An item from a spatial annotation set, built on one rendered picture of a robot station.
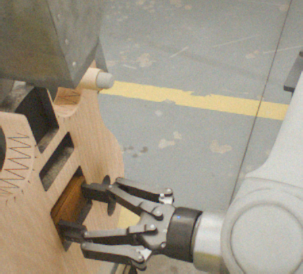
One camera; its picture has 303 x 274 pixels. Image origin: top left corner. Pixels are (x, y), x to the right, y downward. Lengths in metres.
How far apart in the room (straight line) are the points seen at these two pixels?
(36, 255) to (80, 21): 0.36
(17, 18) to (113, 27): 2.56
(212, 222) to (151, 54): 2.15
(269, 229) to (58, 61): 0.27
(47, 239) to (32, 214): 0.07
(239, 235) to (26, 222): 0.32
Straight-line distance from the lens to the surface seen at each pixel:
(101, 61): 1.24
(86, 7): 0.57
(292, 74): 1.59
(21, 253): 0.75
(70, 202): 0.83
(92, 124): 0.86
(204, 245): 0.73
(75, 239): 0.81
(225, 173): 2.22
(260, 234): 0.52
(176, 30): 2.97
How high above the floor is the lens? 1.75
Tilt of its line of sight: 45 degrees down
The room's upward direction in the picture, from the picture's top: 11 degrees counter-clockwise
